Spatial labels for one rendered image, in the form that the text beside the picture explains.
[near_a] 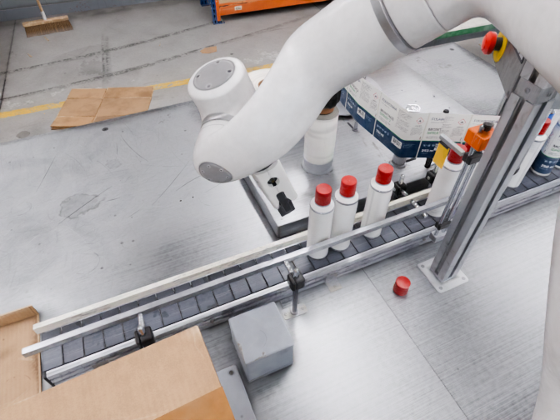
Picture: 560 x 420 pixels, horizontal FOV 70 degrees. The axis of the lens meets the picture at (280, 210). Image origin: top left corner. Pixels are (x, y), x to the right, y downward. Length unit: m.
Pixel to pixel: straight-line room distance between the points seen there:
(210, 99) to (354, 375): 0.60
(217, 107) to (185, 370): 0.34
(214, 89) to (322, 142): 0.57
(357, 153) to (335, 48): 0.79
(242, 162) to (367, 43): 0.20
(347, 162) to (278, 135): 0.72
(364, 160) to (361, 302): 0.45
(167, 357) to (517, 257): 0.88
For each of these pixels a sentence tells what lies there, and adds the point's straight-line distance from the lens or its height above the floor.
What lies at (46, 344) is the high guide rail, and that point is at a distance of 0.85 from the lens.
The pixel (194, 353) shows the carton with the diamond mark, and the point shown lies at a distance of 0.58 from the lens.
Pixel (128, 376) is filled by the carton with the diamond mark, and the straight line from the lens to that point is 0.59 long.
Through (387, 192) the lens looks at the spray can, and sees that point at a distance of 0.89.
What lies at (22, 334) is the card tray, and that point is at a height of 0.83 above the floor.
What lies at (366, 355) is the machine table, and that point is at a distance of 0.90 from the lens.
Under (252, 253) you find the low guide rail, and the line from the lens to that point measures 0.91.
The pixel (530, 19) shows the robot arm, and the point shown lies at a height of 1.52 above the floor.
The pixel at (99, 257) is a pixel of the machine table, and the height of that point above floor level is 0.83.
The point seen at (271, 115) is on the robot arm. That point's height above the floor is 1.37.
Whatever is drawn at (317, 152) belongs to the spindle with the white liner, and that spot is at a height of 0.96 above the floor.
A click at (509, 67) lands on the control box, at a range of 0.78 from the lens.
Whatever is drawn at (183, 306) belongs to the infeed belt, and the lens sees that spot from 0.90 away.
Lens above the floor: 1.64
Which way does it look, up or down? 47 degrees down
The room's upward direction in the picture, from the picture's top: straight up
